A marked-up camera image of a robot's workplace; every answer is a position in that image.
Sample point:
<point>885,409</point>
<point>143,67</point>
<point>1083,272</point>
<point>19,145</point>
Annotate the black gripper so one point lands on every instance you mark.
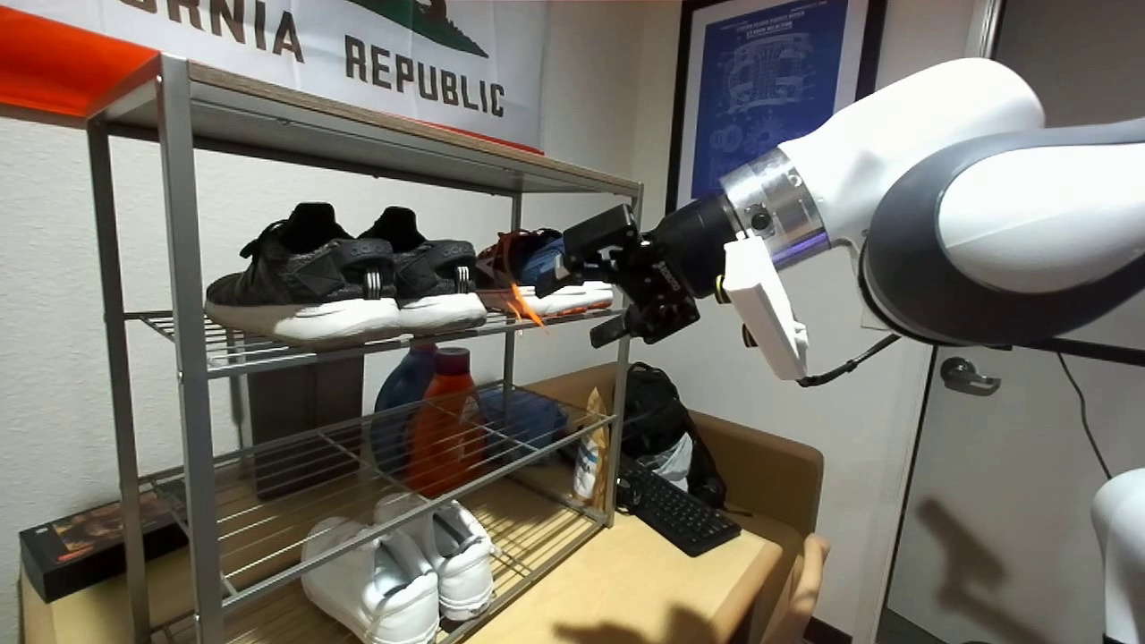
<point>690,251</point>

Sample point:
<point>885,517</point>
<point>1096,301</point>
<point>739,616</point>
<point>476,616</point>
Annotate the black shoe white sole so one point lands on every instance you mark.
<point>435,272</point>
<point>298,272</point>

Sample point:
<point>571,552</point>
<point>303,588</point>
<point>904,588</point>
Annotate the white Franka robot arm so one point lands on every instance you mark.
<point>952,179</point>

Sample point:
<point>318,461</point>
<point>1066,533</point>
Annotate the blue shoe white sole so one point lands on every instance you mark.
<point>540,271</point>

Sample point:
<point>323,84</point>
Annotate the orange and blue shoe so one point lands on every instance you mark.
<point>445,422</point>

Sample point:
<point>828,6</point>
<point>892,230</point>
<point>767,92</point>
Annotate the grey metal shoe rack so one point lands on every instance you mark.
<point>185,359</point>

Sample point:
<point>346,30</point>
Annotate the black backpack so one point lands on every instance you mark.
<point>662,418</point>

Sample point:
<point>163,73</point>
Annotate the framed blue poster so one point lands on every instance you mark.
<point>763,84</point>

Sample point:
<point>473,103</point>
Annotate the black keyboard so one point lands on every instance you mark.
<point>681,517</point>

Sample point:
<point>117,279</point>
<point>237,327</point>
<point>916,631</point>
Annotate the blue bottle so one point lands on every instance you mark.
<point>397,399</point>

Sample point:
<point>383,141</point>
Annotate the white sneaker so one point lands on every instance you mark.
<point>459,568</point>
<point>382,591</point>

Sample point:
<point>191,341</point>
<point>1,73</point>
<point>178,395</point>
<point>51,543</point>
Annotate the wooden chair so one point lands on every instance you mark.
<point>793,585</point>

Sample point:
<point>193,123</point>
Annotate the dark grey box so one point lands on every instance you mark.
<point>298,414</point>

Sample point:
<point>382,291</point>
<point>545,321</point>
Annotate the white door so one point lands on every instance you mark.
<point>1014,513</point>

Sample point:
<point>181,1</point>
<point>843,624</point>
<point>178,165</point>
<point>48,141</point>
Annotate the California Republic flag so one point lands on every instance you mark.
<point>71,67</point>

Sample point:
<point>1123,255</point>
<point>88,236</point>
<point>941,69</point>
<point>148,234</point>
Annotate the black flat box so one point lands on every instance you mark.
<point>82,543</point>

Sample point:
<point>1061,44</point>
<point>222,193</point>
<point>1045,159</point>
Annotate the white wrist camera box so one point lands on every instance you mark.
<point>763,310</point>

